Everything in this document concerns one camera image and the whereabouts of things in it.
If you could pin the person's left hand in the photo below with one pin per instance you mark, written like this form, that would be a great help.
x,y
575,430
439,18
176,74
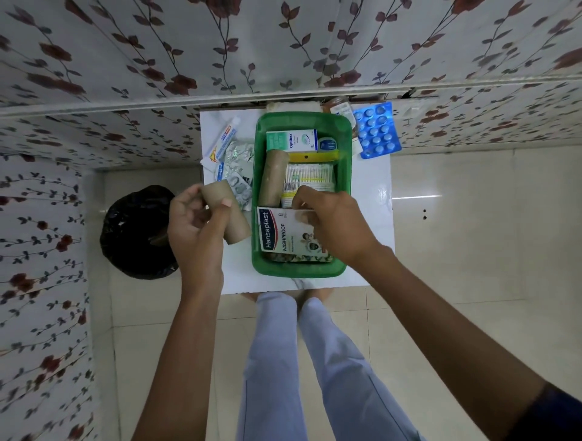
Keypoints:
x,y
193,245

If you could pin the person's right hand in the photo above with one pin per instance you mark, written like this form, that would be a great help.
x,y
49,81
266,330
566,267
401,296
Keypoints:
x,y
343,227

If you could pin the person's right thumb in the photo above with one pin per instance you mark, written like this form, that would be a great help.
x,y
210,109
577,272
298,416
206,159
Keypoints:
x,y
309,218

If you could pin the person's left thumb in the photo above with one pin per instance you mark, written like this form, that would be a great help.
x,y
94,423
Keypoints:
x,y
222,220

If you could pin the short tan bandage roll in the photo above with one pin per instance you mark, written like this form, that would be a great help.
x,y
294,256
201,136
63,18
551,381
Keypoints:
x,y
236,222

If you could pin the white plaster box blue label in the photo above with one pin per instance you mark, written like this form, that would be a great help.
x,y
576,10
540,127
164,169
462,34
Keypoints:
x,y
282,234

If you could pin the person's right forearm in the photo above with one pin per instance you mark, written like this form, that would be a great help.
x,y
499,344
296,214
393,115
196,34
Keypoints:
x,y
445,345

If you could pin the person's left forearm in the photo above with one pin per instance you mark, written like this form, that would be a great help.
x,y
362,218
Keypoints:
x,y
182,363

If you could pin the silver blister strip round tablets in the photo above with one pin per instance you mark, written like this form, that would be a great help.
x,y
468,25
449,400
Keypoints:
x,y
239,185

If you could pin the pack of cotton swabs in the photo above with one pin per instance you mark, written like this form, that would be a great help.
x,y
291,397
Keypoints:
x,y
309,178

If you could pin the long tan bandage roll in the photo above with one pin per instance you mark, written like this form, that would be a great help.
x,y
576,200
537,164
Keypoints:
x,y
274,177

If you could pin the yellow flat packet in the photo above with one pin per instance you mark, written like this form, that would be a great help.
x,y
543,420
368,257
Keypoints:
x,y
313,157

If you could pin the crumpled silver blister strip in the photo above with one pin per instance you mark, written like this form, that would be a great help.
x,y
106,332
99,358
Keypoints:
x,y
239,153

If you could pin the green plastic tray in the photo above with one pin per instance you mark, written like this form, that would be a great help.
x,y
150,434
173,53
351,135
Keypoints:
x,y
346,159

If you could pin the small blue round tin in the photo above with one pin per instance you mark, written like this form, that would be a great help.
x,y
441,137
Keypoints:
x,y
327,145

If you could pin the white ointment tube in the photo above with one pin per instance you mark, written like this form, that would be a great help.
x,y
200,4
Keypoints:
x,y
221,144

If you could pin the green white medicine box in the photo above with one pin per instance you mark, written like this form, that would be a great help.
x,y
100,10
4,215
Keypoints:
x,y
291,140

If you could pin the black bin bag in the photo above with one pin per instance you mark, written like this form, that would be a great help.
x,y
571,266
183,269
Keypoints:
x,y
136,231

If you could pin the blue tablet blister pack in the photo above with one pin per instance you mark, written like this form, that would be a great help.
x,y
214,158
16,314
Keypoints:
x,y
376,131

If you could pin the white cotton roll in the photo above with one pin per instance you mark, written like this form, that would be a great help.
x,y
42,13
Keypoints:
x,y
291,107

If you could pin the brown medicine bottle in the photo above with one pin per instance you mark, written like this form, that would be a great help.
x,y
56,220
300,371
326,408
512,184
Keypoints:
x,y
340,107

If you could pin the light blue trousers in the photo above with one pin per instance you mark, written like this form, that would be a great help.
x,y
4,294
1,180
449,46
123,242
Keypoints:
x,y
277,372

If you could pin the dark blue sleeve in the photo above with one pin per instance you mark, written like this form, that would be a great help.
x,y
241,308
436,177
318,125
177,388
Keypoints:
x,y
552,415

